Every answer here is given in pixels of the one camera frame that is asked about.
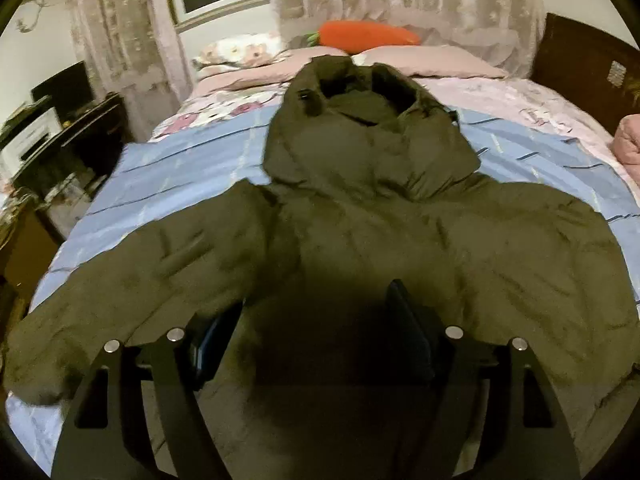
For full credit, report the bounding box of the dark olive hooded puffer jacket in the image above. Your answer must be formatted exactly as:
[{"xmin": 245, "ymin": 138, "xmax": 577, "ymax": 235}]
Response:
[{"xmin": 2, "ymin": 54, "xmax": 640, "ymax": 480}]

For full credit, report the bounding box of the brown wooden side cabinet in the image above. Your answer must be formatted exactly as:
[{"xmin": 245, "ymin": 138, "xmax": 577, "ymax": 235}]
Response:
[{"xmin": 1, "ymin": 195, "xmax": 63, "ymax": 341}]

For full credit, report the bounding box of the white printer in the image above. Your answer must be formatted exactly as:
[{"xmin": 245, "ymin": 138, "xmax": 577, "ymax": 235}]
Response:
[{"xmin": 1, "ymin": 107, "xmax": 62, "ymax": 181}]

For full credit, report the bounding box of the pink folded quilt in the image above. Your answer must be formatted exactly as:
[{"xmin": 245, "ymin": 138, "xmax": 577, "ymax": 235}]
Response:
[{"xmin": 611, "ymin": 114, "xmax": 640, "ymax": 185}]

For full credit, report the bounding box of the black computer monitor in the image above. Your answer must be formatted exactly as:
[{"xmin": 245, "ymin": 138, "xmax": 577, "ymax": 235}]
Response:
[{"xmin": 30, "ymin": 62, "xmax": 94, "ymax": 124}]

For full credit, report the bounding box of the left pink pillow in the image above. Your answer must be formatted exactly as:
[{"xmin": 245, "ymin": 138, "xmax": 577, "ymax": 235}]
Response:
[{"xmin": 192, "ymin": 47, "xmax": 347, "ymax": 96}]

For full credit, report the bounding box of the pink pillow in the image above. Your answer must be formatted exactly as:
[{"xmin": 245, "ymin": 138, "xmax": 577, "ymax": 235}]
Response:
[
  {"xmin": 192, "ymin": 47, "xmax": 347, "ymax": 96},
  {"xmin": 352, "ymin": 46, "xmax": 509, "ymax": 79}
]

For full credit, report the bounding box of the left pink lace curtain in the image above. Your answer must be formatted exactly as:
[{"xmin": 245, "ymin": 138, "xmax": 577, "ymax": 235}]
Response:
[{"xmin": 66, "ymin": 0, "xmax": 192, "ymax": 142}]

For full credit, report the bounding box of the right pink pillow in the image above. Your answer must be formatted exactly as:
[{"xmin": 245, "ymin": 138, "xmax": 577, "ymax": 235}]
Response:
[{"xmin": 352, "ymin": 46, "xmax": 509, "ymax": 79}]

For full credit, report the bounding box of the floral print pillow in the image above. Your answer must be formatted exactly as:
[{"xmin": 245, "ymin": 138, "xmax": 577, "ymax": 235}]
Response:
[{"xmin": 192, "ymin": 32, "xmax": 286, "ymax": 70}]

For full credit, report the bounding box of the orange carrot plush toy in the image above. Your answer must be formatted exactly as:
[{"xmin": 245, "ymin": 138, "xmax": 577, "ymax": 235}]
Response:
[{"xmin": 306, "ymin": 21, "xmax": 421, "ymax": 54}]

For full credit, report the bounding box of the dark wooden bed frame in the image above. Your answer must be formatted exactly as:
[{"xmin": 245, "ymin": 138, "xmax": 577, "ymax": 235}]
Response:
[{"xmin": 530, "ymin": 13, "xmax": 639, "ymax": 134}]

